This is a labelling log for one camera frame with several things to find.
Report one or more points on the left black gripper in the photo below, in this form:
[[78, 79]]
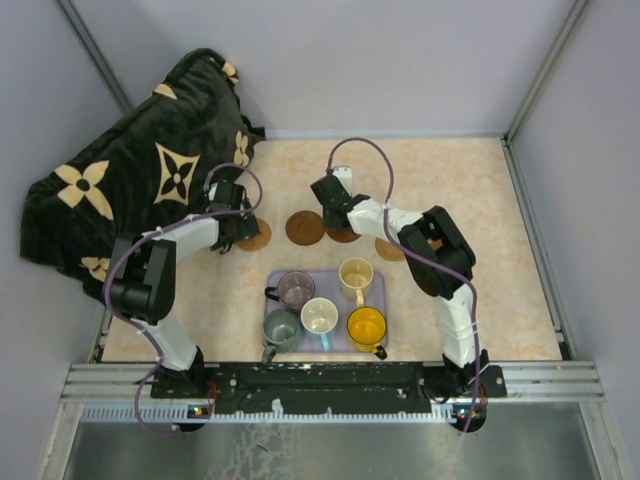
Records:
[[248, 229]]

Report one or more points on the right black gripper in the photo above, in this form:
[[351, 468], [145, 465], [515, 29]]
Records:
[[326, 223]]

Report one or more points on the dark wooden coaster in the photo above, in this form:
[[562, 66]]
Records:
[[342, 236], [305, 228]]

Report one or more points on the woven rattan coaster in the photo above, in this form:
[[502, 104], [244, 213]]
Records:
[[388, 252], [258, 241]]

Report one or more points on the cream yellow mug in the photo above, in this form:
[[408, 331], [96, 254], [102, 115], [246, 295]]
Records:
[[356, 276]]

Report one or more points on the yellow glass mug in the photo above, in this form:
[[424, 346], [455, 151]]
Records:
[[366, 328]]

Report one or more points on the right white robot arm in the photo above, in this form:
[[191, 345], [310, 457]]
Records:
[[440, 261]]

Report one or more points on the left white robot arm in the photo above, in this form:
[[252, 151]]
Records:
[[140, 285]]

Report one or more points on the black floral plush blanket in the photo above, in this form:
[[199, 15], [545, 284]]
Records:
[[147, 170]]

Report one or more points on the purple glass mug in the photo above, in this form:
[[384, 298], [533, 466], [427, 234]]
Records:
[[293, 290]]

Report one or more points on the lavender plastic tray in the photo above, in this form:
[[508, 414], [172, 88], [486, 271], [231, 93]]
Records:
[[328, 286]]

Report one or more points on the grey green mug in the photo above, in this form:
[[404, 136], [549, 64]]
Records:
[[281, 332]]

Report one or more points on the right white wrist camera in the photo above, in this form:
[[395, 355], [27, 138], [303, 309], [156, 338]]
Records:
[[345, 177]]

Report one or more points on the white mug blue handle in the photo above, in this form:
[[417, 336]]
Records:
[[320, 316]]

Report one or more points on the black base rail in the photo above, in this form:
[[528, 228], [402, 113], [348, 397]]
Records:
[[316, 388]]

